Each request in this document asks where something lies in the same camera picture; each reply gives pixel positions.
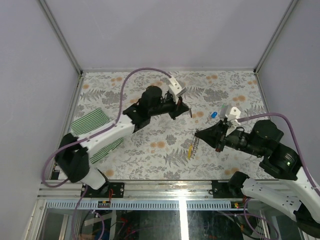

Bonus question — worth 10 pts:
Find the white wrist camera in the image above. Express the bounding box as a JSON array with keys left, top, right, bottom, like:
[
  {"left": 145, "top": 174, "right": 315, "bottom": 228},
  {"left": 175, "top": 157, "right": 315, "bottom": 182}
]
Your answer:
[
  {"left": 219, "top": 104, "right": 241, "bottom": 127},
  {"left": 168, "top": 76, "right": 187, "bottom": 103}
]

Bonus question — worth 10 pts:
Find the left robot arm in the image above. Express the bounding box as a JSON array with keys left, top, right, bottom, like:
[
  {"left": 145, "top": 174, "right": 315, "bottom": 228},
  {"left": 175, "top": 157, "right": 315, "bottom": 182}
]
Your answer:
[{"left": 54, "top": 86, "right": 189, "bottom": 198}]

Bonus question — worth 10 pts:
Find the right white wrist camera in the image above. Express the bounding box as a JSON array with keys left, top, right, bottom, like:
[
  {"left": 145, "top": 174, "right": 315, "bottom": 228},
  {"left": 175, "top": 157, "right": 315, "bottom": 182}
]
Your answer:
[{"left": 219, "top": 104, "right": 241, "bottom": 127}]

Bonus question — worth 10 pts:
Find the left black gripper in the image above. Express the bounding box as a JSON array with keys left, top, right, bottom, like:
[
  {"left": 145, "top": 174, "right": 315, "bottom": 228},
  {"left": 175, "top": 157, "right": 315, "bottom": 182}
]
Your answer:
[{"left": 149, "top": 92, "right": 189, "bottom": 120}]

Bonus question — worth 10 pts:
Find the floral table mat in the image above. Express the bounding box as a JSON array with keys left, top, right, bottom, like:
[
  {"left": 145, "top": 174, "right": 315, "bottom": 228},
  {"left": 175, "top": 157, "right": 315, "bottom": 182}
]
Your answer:
[{"left": 74, "top": 70, "right": 269, "bottom": 180}]

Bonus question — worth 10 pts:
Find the purple cable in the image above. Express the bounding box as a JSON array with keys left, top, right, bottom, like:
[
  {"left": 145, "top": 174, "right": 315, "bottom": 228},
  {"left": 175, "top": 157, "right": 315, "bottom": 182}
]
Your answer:
[
  {"left": 41, "top": 67, "right": 173, "bottom": 188},
  {"left": 238, "top": 112, "right": 320, "bottom": 197}
]

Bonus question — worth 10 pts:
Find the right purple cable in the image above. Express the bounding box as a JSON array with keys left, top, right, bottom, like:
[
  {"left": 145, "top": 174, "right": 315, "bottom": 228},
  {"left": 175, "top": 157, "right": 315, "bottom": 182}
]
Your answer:
[{"left": 238, "top": 112, "right": 320, "bottom": 197}]

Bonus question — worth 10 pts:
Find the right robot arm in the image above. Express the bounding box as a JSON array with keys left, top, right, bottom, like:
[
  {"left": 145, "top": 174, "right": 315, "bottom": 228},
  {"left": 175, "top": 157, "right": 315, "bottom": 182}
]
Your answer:
[{"left": 194, "top": 119, "right": 320, "bottom": 238}]

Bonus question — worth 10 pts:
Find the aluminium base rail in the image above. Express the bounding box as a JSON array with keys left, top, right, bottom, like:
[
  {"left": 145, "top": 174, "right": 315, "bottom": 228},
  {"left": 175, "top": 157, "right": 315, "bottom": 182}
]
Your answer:
[{"left": 37, "top": 180, "right": 246, "bottom": 210}]

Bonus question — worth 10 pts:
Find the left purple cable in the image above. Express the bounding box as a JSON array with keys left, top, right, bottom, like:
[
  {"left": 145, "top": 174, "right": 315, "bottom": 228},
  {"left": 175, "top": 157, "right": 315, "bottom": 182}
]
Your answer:
[{"left": 41, "top": 67, "right": 173, "bottom": 188}]

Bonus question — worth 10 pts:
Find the green striped cloth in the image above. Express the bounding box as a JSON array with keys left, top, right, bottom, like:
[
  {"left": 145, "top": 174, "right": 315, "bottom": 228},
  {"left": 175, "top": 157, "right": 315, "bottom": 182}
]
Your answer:
[{"left": 69, "top": 107, "right": 125, "bottom": 165}]

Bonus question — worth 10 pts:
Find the blue key tag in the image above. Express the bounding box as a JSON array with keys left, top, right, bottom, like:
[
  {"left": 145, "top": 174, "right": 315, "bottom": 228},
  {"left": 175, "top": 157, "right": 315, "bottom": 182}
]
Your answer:
[{"left": 211, "top": 111, "right": 218, "bottom": 119}]

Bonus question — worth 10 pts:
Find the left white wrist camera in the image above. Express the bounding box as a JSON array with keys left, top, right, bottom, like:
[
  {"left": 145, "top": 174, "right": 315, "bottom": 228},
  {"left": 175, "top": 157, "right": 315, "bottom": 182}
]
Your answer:
[{"left": 168, "top": 76, "right": 187, "bottom": 103}]

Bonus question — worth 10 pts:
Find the yellow key tag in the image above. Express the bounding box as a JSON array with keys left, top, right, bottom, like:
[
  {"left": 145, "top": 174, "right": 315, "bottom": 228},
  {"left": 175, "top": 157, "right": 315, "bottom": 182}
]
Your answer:
[{"left": 187, "top": 144, "right": 193, "bottom": 159}]

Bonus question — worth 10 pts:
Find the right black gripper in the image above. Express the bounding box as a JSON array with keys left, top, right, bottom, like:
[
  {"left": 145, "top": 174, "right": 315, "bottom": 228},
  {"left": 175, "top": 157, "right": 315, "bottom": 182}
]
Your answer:
[{"left": 193, "top": 117, "right": 264, "bottom": 156}]

